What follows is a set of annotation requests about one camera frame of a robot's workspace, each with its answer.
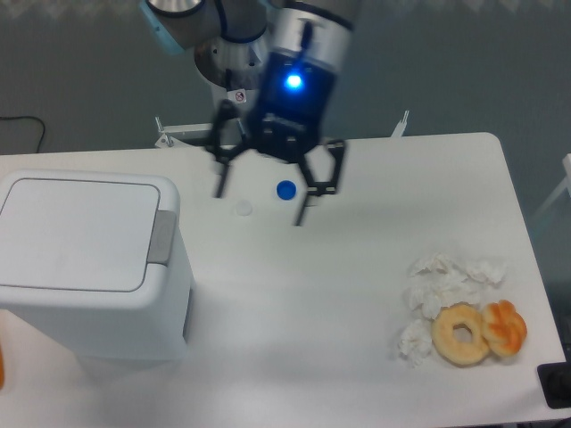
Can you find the white trash can body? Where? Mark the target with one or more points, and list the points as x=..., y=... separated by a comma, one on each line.
x=147, y=323

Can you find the white frame at right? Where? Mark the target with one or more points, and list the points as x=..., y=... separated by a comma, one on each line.
x=554, y=203

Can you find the blue bottle cap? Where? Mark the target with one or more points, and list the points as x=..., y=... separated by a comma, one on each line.
x=286, y=190

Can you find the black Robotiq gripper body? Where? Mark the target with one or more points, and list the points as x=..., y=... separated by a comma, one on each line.
x=284, y=122

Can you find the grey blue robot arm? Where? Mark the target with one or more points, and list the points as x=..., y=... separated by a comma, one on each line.
x=318, y=32

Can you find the crumpled white tissue small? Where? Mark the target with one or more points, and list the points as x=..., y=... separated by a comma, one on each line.
x=415, y=344

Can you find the plain ring donut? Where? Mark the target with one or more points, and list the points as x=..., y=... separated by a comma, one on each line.
x=457, y=335

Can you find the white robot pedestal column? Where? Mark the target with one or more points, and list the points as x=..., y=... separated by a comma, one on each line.
x=233, y=69

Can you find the white trash can lid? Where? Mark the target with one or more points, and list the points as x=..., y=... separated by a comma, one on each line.
x=76, y=235

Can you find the white metal base frame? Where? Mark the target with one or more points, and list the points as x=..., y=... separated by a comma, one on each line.
x=179, y=135

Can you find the crumpled white tissue large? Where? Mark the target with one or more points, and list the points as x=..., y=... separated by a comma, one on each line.
x=439, y=281

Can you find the orange object at edge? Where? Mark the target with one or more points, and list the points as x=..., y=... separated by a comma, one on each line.
x=2, y=369

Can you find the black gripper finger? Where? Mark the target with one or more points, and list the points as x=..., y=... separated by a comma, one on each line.
x=314, y=189
x=227, y=112

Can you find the black device at corner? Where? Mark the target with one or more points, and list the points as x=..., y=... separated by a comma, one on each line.
x=555, y=381

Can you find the orange glazed twisted bun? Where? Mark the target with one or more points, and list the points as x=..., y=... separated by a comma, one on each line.
x=503, y=328

